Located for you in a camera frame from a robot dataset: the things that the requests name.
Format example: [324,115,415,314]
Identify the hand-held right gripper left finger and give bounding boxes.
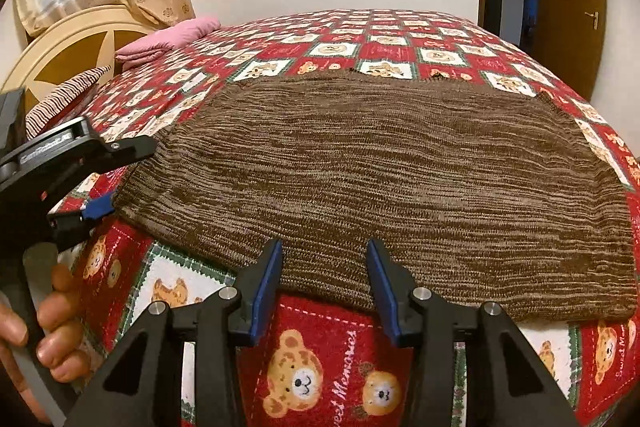
[65,239,284,427]

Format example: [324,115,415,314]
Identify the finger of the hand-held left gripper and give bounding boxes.
[92,135,157,170]
[47,194,115,249]

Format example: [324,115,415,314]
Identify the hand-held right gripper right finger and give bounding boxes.
[365,238,581,427]

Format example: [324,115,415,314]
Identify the brown knitted sweater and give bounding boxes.
[114,74,637,323]

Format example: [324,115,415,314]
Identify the person's left hand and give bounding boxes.
[0,263,87,423]

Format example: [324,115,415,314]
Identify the striped pillow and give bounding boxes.
[25,66,113,138]

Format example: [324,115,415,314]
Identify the red bear printed bedspread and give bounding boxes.
[30,9,640,427]

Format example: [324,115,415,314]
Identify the pink folded blanket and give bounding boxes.
[115,17,222,70]

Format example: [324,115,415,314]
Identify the cream wooden headboard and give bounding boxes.
[0,4,168,118]

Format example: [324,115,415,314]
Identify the brown wooden door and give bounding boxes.
[532,0,608,108]

